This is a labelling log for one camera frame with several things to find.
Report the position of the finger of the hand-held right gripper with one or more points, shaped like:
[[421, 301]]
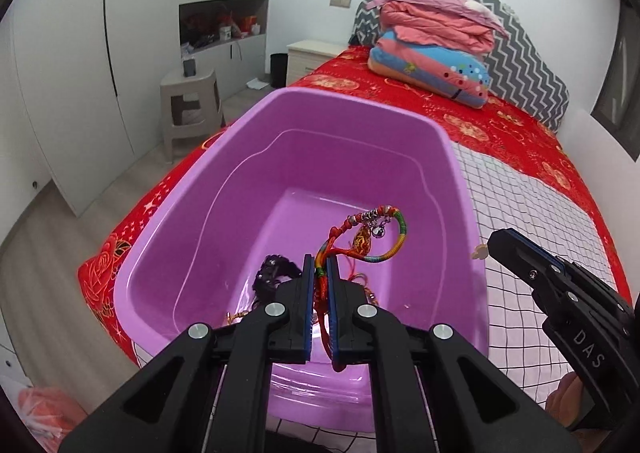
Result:
[[520, 258], [552, 255]]

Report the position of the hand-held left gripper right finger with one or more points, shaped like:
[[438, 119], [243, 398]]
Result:
[[334, 313]]

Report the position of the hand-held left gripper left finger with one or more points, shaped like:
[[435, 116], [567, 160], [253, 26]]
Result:
[[310, 308]]

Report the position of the purple plastic tub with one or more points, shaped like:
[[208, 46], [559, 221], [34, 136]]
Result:
[[250, 158]]

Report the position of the person's right hand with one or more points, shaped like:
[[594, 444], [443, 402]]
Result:
[[567, 400]]

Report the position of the grey chevron headboard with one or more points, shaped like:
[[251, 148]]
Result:
[[525, 73]]

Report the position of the folded blue and pink quilt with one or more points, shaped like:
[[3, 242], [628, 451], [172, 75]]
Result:
[[430, 68]]

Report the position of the red patterned bedsheet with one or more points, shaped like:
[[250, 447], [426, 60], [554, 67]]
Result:
[[400, 83]]

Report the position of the white paper sheet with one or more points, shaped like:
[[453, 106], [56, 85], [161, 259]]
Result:
[[257, 84]]

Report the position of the beige plastic stool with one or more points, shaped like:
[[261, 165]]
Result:
[[192, 108]]

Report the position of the black waste bin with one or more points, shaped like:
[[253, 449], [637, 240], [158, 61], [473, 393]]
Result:
[[279, 70]]

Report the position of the cream nightstand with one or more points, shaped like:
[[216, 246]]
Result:
[[312, 60]]

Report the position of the black cup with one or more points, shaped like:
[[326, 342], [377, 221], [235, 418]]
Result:
[[189, 69]]

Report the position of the clutter of small items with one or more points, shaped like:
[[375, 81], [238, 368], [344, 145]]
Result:
[[225, 30]]

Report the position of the white wardrobe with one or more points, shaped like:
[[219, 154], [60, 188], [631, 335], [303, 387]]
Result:
[[65, 58]]

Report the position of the wall outlet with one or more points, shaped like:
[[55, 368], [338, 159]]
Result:
[[340, 1]]

